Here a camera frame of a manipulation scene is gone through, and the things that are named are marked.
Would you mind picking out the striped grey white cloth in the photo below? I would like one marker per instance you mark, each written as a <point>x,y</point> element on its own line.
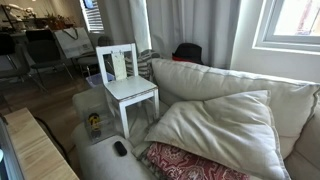
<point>144,63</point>

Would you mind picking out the small white wooden chair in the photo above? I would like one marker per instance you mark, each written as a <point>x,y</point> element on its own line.
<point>123,92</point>

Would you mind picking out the white tote bag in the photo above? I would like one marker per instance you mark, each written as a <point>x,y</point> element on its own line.
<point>74,41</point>

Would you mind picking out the large beige cushion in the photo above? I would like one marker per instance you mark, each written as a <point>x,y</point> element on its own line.
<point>237,131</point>

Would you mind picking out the light wooden table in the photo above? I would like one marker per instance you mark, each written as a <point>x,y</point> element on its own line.
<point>38,158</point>

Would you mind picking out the white window frame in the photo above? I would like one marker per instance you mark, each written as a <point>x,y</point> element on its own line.
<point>289,25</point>

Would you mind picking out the clear plastic tool package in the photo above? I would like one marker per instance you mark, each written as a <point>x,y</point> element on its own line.
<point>107,125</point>

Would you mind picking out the red patterned blanket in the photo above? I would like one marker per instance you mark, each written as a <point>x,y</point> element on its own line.
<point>177,164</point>

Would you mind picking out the black hat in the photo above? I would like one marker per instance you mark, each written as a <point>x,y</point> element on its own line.
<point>188,52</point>

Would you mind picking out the clear plastic storage bin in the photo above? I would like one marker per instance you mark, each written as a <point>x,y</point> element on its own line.
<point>96,79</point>

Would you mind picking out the grey curtains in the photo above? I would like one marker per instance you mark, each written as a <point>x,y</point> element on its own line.
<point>164,24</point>

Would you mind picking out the dark chair at left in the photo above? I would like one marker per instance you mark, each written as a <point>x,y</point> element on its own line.
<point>15,54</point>

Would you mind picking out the beige sofa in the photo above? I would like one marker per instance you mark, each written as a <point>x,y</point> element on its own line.
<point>294,104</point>

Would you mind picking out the black folding chair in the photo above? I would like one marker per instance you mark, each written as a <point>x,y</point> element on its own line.
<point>43,50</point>

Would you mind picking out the window blinds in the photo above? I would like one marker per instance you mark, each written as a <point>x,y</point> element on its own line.
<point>92,15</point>

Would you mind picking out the yellow black screwdriver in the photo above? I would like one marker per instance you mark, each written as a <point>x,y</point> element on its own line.
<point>94,121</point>

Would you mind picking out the black remote control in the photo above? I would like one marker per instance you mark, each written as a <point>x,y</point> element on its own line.
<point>120,148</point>

